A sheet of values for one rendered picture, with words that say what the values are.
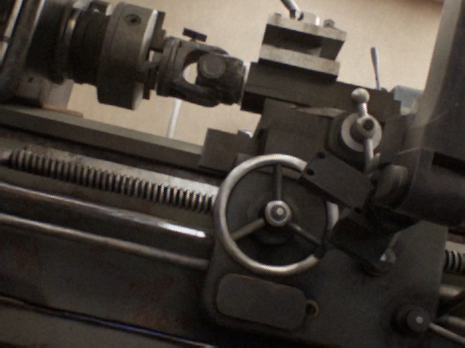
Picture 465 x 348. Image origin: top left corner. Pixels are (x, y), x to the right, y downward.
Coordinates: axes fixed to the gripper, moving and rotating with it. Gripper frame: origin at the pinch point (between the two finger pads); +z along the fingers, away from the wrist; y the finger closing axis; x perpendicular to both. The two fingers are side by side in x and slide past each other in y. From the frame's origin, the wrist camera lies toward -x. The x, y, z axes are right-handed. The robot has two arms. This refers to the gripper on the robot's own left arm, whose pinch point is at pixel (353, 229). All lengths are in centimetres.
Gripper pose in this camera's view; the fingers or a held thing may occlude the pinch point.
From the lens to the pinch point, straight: 92.3
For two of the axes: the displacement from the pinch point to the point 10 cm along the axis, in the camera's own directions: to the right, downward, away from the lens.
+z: -0.9, 2.4, 9.7
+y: -5.4, 8.0, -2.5
